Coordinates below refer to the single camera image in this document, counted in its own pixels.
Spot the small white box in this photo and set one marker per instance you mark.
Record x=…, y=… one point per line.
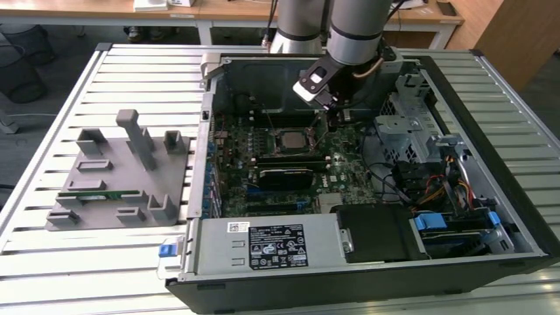
x=180, y=2

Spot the black phone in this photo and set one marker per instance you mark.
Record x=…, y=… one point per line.
x=447, y=8

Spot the CPU socket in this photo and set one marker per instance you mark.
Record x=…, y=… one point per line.
x=277, y=144

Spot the silver metal drive cage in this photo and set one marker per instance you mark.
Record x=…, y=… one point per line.
x=396, y=131

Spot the blue plastic case latch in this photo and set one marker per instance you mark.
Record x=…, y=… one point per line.
x=167, y=251

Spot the wooden cabinet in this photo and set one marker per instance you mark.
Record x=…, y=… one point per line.
x=516, y=39

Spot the blue disk carrier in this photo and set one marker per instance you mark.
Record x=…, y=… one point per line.
x=429, y=223

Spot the green motherboard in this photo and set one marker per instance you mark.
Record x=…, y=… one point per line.
x=349, y=193

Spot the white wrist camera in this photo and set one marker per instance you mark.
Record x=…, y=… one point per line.
x=312, y=88

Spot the silver disk bay frame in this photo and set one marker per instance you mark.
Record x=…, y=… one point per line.
x=469, y=170

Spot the grey wrist-mounted box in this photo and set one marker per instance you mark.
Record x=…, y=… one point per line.
x=391, y=62

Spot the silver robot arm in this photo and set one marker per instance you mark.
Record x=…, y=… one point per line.
x=353, y=33

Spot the RAM slot white latches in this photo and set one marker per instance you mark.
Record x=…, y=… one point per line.
x=280, y=112
x=291, y=161
x=291, y=167
x=280, y=119

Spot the grey parts rack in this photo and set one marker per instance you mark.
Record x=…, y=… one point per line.
x=131, y=187

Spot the black PC case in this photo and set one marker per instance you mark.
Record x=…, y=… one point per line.
x=349, y=292

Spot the grey metal foot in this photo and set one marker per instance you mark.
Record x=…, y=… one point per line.
x=8, y=123

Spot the green RAM stick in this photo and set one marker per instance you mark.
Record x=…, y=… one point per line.
x=120, y=194

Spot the black round bin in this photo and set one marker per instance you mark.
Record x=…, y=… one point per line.
x=19, y=78

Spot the dark shoe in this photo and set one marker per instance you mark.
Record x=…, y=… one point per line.
x=160, y=33
x=135, y=33

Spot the black mesh waste bin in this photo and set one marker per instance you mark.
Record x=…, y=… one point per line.
x=31, y=42

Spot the black plastic air shroud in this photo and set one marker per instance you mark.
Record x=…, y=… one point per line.
x=376, y=229

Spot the white cardboard box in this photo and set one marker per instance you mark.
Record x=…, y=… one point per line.
x=151, y=5

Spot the grey power supply unit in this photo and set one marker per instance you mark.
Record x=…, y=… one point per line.
x=213, y=243

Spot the black expansion slot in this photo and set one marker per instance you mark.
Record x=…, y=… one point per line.
x=271, y=208

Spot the silver CPU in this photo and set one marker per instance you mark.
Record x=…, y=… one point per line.
x=295, y=139

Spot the silver chipset heatsink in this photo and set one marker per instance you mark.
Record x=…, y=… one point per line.
x=331, y=201

